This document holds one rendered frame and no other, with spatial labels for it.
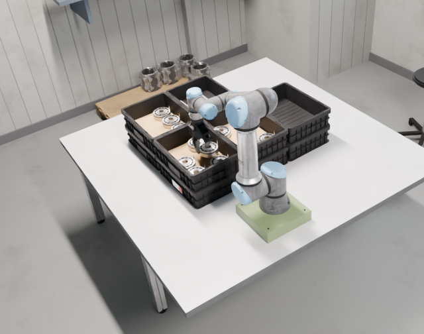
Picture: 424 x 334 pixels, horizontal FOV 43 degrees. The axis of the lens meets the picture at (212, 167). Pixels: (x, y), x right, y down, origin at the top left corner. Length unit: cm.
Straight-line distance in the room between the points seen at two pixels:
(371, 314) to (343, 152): 90
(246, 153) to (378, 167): 92
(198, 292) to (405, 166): 131
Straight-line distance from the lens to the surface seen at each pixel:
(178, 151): 287
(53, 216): 398
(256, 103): 215
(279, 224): 249
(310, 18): 471
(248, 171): 232
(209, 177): 260
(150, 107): 321
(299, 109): 313
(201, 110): 250
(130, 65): 504
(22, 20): 459
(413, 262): 344
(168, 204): 275
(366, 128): 322
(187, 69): 497
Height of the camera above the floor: 252
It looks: 38 degrees down
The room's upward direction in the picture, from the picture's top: 7 degrees counter-clockwise
